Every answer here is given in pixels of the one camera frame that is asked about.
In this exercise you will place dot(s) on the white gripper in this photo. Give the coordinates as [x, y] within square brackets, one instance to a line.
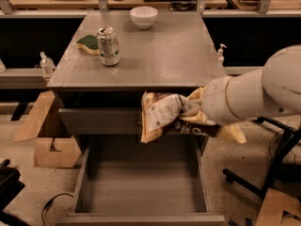
[215, 102]

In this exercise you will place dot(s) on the brown chip bag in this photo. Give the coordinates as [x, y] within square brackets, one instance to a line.
[170, 110]

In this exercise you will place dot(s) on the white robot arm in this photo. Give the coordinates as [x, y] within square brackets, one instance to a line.
[273, 90]

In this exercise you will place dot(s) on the open grey middle drawer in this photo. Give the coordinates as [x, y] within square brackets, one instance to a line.
[123, 182]

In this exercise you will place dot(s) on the grey drawer cabinet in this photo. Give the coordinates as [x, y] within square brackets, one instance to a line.
[175, 55]

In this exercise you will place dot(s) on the closed grey top drawer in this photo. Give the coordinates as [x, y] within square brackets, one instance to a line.
[102, 121]

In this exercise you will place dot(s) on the white pump bottle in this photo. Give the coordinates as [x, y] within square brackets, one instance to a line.
[220, 53]

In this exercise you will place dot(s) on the cardboard piece bottom right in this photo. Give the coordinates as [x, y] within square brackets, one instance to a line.
[279, 209]

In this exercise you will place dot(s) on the white bowl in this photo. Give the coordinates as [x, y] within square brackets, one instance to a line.
[144, 17]

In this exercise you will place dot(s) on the silver soda can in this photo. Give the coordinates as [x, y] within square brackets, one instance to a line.
[108, 44]

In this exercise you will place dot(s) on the green yellow sponge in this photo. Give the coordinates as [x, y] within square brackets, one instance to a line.
[89, 44]

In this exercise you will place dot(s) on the wooden back shelf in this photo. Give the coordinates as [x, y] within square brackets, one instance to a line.
[89, 4]

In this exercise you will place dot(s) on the cardboard box on floor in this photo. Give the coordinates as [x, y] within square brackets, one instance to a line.
[57, 152]

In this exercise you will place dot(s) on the clear bottle left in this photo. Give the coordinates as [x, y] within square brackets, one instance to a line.
[46, 64]

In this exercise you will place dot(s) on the black object bottom left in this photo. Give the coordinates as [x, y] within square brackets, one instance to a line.
[10, 187]

